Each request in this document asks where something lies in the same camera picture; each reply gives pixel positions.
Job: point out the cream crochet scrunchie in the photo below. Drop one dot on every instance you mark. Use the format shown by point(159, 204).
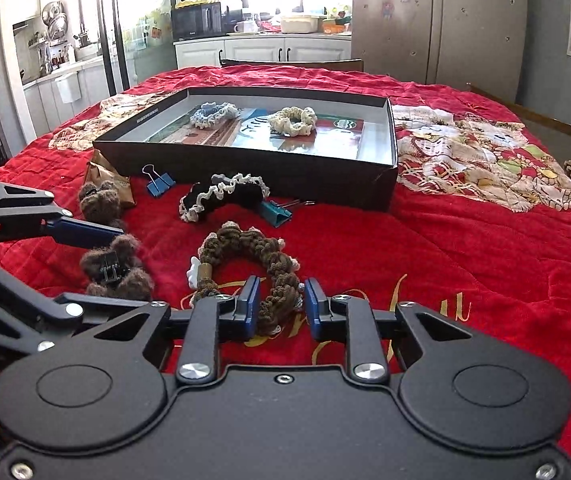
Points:
point(293, 121)

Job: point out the black shallow cardboard box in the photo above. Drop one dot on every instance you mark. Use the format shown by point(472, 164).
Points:
point(366, 182)

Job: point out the wooden chair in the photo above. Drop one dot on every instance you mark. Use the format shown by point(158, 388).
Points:
point(356, 65)
point(524, 112)

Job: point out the dark brown braided scrunchie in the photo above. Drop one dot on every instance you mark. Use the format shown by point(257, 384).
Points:
point(280, 289)

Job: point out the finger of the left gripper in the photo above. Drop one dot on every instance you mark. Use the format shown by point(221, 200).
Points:
point(24, 301)
point(79, 233)

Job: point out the white kitchen cabinet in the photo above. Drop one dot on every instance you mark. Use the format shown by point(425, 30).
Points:
point(275, 48)

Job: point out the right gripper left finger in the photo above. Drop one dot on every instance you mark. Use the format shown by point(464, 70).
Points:
point(213, 320)

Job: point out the black microwave oven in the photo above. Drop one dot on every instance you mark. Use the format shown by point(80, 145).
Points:
point(198, 20)

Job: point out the brown pyramid packet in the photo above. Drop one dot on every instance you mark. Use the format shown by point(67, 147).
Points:
point(100, 170)

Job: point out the blue crochet scrunchie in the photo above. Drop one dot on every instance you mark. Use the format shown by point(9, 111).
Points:
point(210, 114)

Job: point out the steel double-door refrigerator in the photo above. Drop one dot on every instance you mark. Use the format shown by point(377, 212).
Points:
point(453, 42)

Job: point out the teal binder clip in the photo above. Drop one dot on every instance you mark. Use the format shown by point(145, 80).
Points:
point(277, 214)

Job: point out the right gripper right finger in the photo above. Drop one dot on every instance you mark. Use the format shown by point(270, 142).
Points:
point(349, 320)

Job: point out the black white-trim scrunchie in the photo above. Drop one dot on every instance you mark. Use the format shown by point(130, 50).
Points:
point(204, 197)

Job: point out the brown fuzzy claw clip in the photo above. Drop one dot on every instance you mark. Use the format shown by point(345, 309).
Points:
point(100, 203)
point(116, 271)

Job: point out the blue binder clip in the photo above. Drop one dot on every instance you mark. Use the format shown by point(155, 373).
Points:
point(158, 184)

